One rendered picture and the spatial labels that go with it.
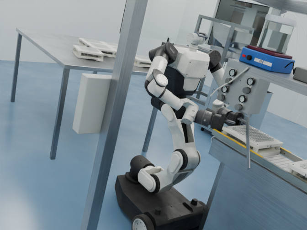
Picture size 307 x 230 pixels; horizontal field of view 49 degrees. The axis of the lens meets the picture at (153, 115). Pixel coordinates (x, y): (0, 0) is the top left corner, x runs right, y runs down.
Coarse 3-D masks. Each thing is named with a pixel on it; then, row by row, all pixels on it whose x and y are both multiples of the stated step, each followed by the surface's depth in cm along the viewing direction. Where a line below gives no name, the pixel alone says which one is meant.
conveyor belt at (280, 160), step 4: (212, 136) 193; (220, 140) 189; (240, 152) 179; (268, 156) 182; (272, 156) 183; (276, 156) 185; (280, 156) 186; (272, 160) 177; (276, 160) 179; (280, 160) 180; (284, 160) 182; (288, 160) 183; (260, 164) 169; (276, 164) 173; (280, 164) 174; (284, 164) 176; (268, 168) 166; (284, 168) 170; (280, 176) 161; (300, 188) 154
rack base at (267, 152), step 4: (228, 136) 188; (232, 136) 190; (236, 140) 186; (264, 148) 184; (268, 148) 186; (272, 148) 187; (260, 152) 176; (264, 152) 178; (268, 152) 180; (272, 152) 183; (276, 152) 186; (264, 156) 179
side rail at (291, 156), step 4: (280, 148) 189; (280, 152) 189; (284, 152) 187; (288, 152) 185; (288, 156) 185; (292, 156) 183; (296, 156) 182; (292, 160) 183; (296, 160) 181; (300, 160) 180
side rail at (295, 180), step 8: (216, 136) 189; (224, 136) 185; (232, 144) 181; (256, 160) 169; (264, 160) 166; (272, 168) 163; (280, 168) 159; (288, 176) 156; (296, 184) 153; (304, 184) 150
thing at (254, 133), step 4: (240, 128) 189; (244, 128) 191; (244, 132) 184; (252, 132) 187; (256, 132) 190; (260, 132) 191; (252, 136) 180; (256, 136) 182; (260, 136) 184; (264, 136) 186; (268, 136) 187
